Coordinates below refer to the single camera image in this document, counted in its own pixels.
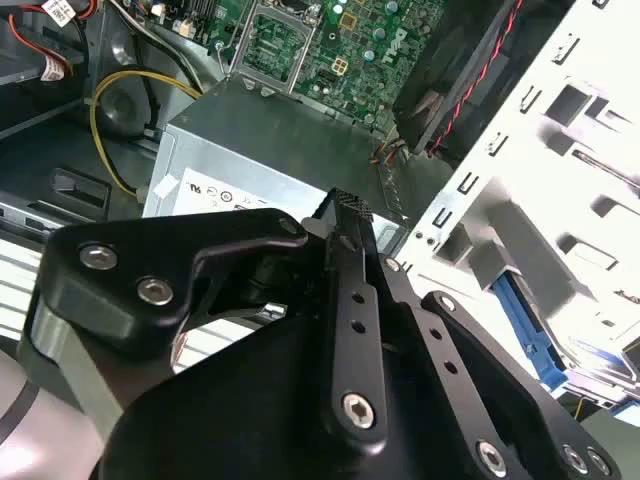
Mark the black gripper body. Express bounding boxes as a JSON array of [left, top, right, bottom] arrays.
[[99, 304, 471, 480]]

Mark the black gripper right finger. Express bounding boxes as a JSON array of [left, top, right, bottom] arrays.
[[343, 190, 622, 480]]

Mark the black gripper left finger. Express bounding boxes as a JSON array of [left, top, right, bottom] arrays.
[[29, 188, 391, 455]]

